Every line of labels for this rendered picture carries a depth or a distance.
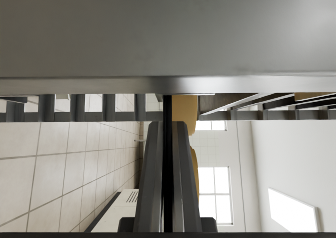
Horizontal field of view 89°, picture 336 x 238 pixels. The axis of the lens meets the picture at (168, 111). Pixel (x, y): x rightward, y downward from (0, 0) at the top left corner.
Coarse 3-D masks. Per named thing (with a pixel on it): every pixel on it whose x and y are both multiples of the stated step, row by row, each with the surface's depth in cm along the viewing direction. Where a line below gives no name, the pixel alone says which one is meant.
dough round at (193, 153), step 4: (192, 152) 12; (192, 156) 12; (192, 160) 12; (196, 160) 12; (196, 164) 12; (196, 168) 12; (196, 172) 11; (196, 176) 11; (196, 180) 11; (196, 184) 11; (196, 188) 11
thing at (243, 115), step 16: (0, 112) 51; (32, 112) 51; (64, 112) 51; (96, 112) 51; (128, 112) 51; (160, 112) 51; (224, 112) 51; (240, 112) 51; (256, 112) 51; (272, 112) 51; (304, 112) 51
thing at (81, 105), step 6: (72, 96) 49; (78, 96) 51; (84, 96) 51; (72, 102) 49; (78, 102) 51; (84, 102) 51; (72, 108) 49; (78, 108) 51; (84, 108) 51; (72, 114) 49; (78, 114) 50; (84, 114) 50; (72, 120) 49; (78, 120) 50; (84, 120) 50
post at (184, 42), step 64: (0, 0) 6; (64, 0) 6; (128, 0) 6; (192, 0) 6; (256, 0) 6; (320, 0) 6; (0, 64) 6; (64, 64) 6; (128, 64) 6; (192, 64) 6; (256, 64) 6; (320, 64) 6
